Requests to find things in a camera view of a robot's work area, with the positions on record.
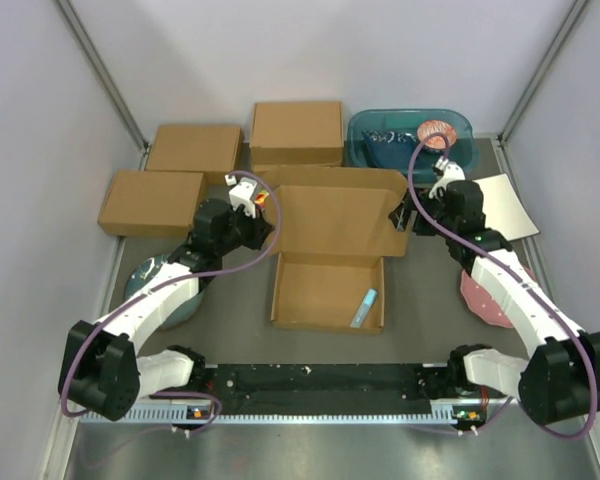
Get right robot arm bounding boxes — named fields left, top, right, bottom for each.
left=390, top=180, right=600, bottom=426

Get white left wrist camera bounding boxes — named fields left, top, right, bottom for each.
left=225, top=174, right=264, bottom=219

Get brown cardboard box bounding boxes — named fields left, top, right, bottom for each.
left=263, top=167, right=408, bottom=334

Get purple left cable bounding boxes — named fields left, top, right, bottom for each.
left=59, top=170, right=282, bottom=434

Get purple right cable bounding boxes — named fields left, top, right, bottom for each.
left=407, top=133, right=600, bottom=440

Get purple cable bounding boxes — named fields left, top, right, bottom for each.
left=407, top=133, right=600, bottom=440
left=59, top=170, right=282, bottom=434

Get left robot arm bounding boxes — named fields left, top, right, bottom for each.
left=58, top=199, right=281, bottom=421

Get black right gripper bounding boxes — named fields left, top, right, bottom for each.
left=388, top=186, right=457, bottom=240

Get blue flower plush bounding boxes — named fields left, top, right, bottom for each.
left=254, top=190, right=269, bottom=209

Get pink dotted plate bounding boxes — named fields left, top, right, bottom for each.
left=460, top=258, right=544, bottom=337

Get red patterned bowl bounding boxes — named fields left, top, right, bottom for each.
left=416, top=120, right=457, bottom=151

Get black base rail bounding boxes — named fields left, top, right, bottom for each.
left=168, top=363, right=489, bottom=416

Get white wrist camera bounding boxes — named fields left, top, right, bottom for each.
left=225, top=174, right=264, bottom=219
left=428, top=156, right=466, bottom=199

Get teal plastic bin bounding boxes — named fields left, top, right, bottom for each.
left=346, top=109, right=479, bottom=175

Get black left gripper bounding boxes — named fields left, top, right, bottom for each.
left=216, top=202, right=275, bottom=255

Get folded cardboard box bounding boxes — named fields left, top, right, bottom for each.
left=98, top=170, right=206, bottom=238
left=146, top=123, right=243, bottom=185

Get folded cardboard box front left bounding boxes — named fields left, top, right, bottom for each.
left=98, top=170, right=206, bottom=238

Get folded cardboard box back left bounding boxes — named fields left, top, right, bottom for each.
left=146, top=123, right=243, bottom=185

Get blue patterned bowl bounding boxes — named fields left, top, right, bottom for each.
left=362, top=130, right=416, bottom=170

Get blue round plate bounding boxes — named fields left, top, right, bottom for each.
left=123, top=254, right=204, bottom=330

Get light blue tube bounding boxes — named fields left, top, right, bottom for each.
left=350, top=289, right=378, bottom=329

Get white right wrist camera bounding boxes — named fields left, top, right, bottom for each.
left=428, top=156, right=466, bottom=199

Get white square plate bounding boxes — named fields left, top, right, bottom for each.
left=476, top=173, right=540, bottom=241

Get stacked cardboard box top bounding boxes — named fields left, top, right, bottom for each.
left=250, top=101, right=344, bottom=164

